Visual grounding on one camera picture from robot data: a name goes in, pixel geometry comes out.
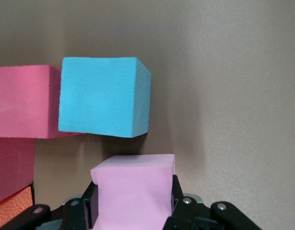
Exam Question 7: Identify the orange foam cube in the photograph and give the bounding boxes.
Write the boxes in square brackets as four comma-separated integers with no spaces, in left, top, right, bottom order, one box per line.
[0,185,34,230]

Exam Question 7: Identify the pink foam cube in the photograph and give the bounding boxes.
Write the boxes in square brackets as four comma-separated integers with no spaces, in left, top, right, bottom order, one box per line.
[90,154,176,230]

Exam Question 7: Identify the light blue foam cube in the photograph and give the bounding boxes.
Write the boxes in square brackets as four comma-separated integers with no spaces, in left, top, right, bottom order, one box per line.
[58,56,153,138]

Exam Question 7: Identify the crimson foam cube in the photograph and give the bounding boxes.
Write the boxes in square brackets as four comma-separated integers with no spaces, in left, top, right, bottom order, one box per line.
[0,64,83,139]
[0,137,35,206]

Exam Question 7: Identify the paper table cover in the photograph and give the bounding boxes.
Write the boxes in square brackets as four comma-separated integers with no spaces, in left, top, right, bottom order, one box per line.
[0,0,295,230]

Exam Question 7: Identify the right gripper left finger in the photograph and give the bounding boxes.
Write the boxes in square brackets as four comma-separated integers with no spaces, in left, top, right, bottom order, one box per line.
[0,181,100,230]

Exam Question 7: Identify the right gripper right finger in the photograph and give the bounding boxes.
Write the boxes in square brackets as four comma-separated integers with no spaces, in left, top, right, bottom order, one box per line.
[163,174,262,230]

